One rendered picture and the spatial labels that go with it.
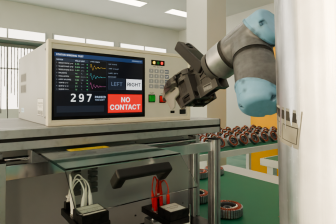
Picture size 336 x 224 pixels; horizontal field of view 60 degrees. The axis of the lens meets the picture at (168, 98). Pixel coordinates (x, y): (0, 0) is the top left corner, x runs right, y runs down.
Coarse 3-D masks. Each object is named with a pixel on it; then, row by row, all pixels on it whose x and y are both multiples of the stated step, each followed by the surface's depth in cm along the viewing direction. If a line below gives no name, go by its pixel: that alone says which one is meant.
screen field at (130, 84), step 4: (108, 80) 77; (112, 80) 77; (116, 80) 78; (120, 80) 79; (124, 80) 79; (128, 80) 80; (132, 80) 81; (136, 80) 82; (140, 80) 82; (108, 84) 77; (112, 84) 77; (116, 84) 78; (120, 84) 79; (124, 84) 79; (128, 84) 80; (132, 84) 81; (136, 84) 82; (140, 84) 82; (108, 88) 77; (112, 88) 77; (116, 88) 78; (120, 88) 79; (124, 88) 79; (128, 88) 80; (132, 88) 81; (136, 88) 82; (140, 88) 82
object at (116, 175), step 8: (128, 168) 48; (136, 168) 49; (144, 168) 50; (152, 168) 51; (160, 168) 51; (168, 168) 52; (112, 176) 48; (120, 176) 47; (128, 176) 47; (136, 176) 48; (160, 176) 53; (112, 184) 48; (120, 184) 48
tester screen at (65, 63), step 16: (64, 64) 70; (80, 64) 72; (96, 64) 75; (112, 64) 77; (128, 64) 80; (64, 80) 70; (80, 80) 72; (96, 80) 75; (64, 96) 70; (96, 96) 75; (64, 112) 70; (80, 112) 72; (96, 112) 75; (128, 112) 80
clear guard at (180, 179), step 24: (96, 144) 73; (120, 144) 73; (72, 168) 48; (96, 168) 50; (120, 168) 52; (72, 192) 45; (96, 192) 47; (120, 192) 48; (144, 192) 50; (168, 192) 53
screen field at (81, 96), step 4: (72, 96) 71; (76, 96) 72; (80, 96) 72; (84, 96) 73; (88, 96) 73; (92, 96) 74; (72, 100) 71; (76, 100) 72; (80, 100) 72; (84, 100) 73; (88, 100) 73; (92, 100) 74
